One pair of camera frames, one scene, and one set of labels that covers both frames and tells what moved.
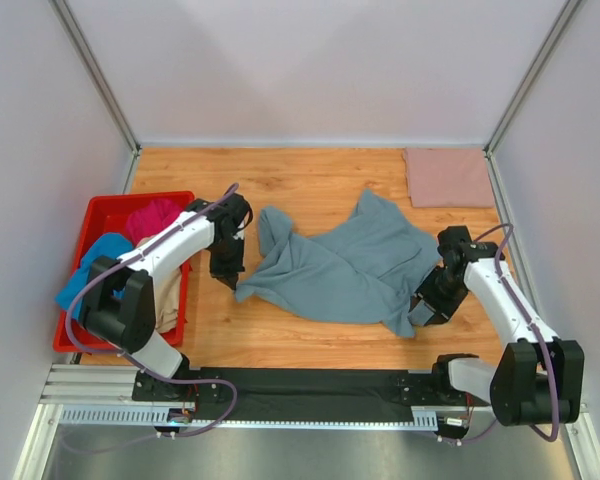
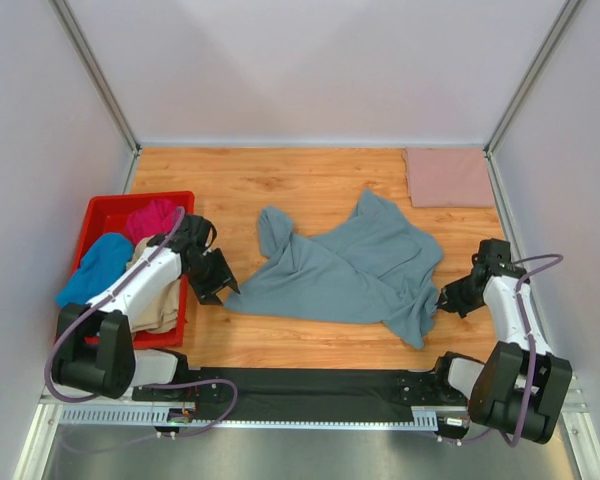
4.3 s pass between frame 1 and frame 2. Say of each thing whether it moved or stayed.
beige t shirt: stayed
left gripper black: moved
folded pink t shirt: stayed
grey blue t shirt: stayed
